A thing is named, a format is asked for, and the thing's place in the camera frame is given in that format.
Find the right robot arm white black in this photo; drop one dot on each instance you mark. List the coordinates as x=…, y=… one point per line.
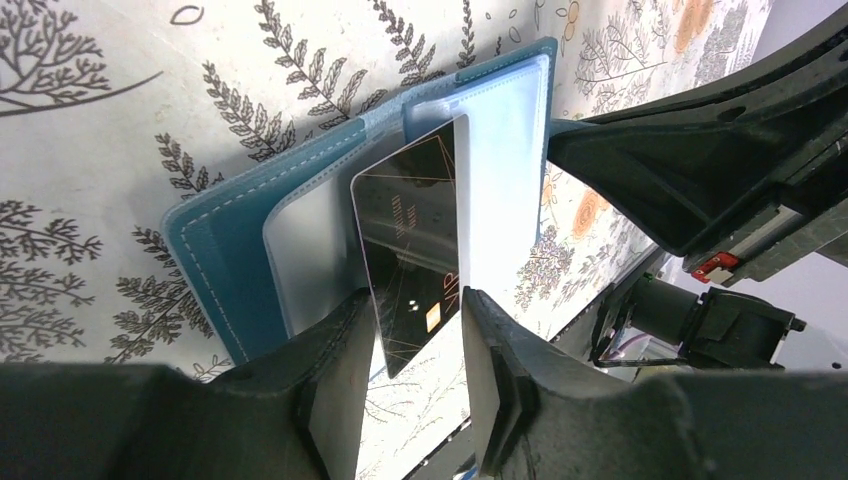
x=717, y=329

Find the blue leather card holder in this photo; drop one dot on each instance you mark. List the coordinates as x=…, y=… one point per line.
x=273, y=250

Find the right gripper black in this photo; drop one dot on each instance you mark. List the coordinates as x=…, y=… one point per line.
x=744, y=175

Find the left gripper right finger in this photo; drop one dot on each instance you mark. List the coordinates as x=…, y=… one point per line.
x=538, y=413

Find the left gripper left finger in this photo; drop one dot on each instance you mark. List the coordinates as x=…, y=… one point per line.
x=295, y=413

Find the black VIP card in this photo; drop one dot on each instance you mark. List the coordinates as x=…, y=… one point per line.
x=407, y=218

